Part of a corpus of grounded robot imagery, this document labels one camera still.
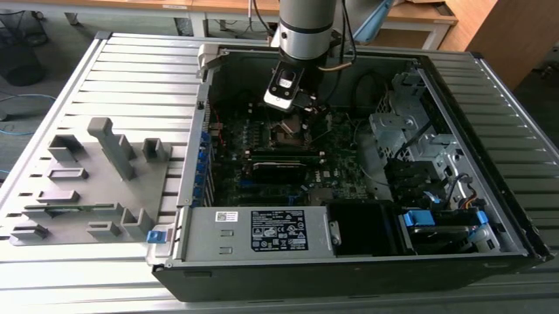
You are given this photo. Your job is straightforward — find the silver CPU plate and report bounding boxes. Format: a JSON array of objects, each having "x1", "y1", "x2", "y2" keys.
[{"x1": 277, "y1": 117, "x2": 305, "y2": 135}]

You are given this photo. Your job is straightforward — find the CPU socket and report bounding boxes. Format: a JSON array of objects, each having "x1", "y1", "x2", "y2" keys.
[{"x1": 261, "y1": 120, "x2": 316, "y2": 152}]

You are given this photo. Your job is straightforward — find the black RAM slot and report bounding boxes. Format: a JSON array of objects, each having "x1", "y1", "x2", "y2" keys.
[{"x1": 249, "y1": 147, "x2": 320, "y2": 156}]

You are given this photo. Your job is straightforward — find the pale blue teach pendant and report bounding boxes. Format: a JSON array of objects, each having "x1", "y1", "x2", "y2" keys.
[{"x1": 352, "y1": 0, "x2": 396, "y2": 42}]

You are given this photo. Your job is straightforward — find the metal drive cage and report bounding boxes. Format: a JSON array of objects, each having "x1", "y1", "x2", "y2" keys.
[{"x1": 368, "y1": 63, "x2": 495, "y2": 210}]

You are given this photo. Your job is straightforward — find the green motherboard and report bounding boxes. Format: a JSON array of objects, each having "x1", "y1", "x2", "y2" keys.
[{"x1": 208, "y1": 101, "x2": 380, "y2": 207}]

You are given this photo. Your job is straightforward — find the black graphics card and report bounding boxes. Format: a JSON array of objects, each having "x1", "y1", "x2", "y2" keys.
[{"x1": 251, "y1": 160, "x2": 309, "y2": 186}]

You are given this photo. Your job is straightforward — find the wooden desk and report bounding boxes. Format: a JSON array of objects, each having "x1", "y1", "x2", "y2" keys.
[{"x1": 43, "y1": 0, "x2": 459, "y2": 50}]

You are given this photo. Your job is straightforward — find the grey chipset heatsink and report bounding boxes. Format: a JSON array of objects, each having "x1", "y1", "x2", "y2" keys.
[{"x1": 309, "y1": 188, "x2": 335, "y2": 205}]

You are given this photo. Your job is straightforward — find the wooden cabinet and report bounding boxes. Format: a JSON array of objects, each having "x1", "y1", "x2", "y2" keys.
[{"x1": 439, "y1": 0, "x2": 559, "y2": 91}]

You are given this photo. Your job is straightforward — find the hard disk in blue carrier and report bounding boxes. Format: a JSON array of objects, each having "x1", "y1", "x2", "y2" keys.
[{"x1": 401, "y1": 209, "x2": 490, "y2": 236}]

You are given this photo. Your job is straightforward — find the grey parts rack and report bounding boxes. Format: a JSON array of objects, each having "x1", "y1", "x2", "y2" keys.
[{"x1": 0, "y1": 116, "x2": 176, "y2": 247}]

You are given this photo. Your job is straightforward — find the grey power supply unit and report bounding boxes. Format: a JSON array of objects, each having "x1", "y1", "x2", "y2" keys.
[{"x1": 179, "y1": 205, "x2": 335, "y2": 262}]

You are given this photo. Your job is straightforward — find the black PC case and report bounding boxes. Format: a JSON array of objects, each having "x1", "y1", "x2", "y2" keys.
[{"x1": 145, "y1": 42, "x2": 552, "y2": 304}]

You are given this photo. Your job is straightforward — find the black wastebasket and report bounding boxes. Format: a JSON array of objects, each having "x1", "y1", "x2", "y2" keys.
[{"x1": 0, "y1": 9, "x2": 49, "y2": 88}]

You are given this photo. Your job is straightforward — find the black looped cable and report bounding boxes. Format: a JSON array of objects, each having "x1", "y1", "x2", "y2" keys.
[{"x1": 351, "y1": 71, "x2": 388, "y2": 109}]

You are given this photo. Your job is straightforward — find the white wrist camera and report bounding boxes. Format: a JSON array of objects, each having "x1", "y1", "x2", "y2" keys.
[{"x1": 263, "y1": 69, "x2": 303, "y2": 111}]

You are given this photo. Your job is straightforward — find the black cable with plug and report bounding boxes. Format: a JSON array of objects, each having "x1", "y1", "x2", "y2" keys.
[{"x1": 448, "y1": 173, "x2": 475, "y2": 205}]

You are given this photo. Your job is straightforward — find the blue floor cable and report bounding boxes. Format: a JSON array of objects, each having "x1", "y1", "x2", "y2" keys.
[{"x1": 0, "y1": 93, "x2": 57, "y2": 137}]

